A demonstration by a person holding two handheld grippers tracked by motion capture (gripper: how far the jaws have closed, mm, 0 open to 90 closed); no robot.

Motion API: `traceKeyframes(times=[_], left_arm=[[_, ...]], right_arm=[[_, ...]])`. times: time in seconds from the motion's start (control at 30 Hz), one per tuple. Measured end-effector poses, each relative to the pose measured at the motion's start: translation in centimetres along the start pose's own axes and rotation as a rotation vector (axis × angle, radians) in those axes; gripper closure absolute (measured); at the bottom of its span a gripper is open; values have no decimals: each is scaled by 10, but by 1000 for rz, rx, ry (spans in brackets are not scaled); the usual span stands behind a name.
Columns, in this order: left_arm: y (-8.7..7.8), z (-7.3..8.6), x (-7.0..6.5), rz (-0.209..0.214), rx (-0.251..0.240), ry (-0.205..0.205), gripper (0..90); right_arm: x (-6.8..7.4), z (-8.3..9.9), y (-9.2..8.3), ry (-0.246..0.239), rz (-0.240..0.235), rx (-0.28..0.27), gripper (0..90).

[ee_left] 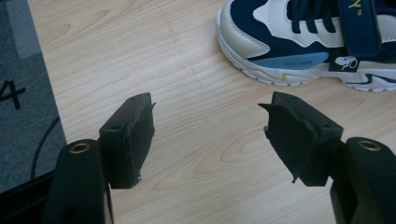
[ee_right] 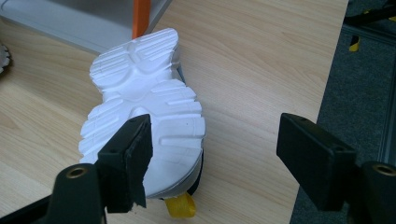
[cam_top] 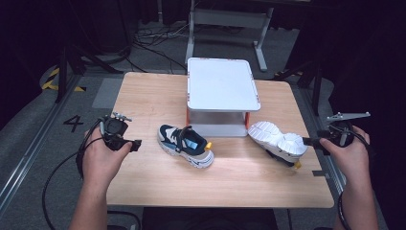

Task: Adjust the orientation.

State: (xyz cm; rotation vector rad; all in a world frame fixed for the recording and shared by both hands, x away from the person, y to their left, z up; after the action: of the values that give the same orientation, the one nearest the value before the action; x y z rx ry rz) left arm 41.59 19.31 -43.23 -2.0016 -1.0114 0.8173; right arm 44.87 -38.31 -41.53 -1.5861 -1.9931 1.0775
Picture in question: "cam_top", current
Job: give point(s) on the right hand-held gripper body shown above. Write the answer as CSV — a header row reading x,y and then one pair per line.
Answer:
x,y
342,134

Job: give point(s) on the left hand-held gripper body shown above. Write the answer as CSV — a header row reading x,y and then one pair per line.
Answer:
x,y
113,129

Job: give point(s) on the navy and beige sneaker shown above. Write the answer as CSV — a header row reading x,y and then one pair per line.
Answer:
x,y
277,140
183,147

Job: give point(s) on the white two-tier shoe rack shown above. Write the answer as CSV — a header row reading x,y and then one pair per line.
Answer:
x,y
221,84

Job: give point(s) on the person's right hand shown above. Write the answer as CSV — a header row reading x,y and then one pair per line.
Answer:
x,y
351,163

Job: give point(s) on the person's left hand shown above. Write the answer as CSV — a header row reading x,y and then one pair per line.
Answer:
x,y
99,163

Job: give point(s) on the black tape piece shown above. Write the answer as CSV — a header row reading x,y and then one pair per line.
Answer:
x,y
320,174

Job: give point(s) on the black metal stand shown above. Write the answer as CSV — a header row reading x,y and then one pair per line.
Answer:
x,y
316,86
62,73

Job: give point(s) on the person's dark lap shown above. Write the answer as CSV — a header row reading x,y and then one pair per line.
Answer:
x,y
209,220

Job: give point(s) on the aluminium floor rail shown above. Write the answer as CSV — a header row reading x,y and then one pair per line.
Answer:
x,y
322,134
35,148

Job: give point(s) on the grey metal desk frame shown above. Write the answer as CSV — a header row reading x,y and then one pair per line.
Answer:
x,y
228,17

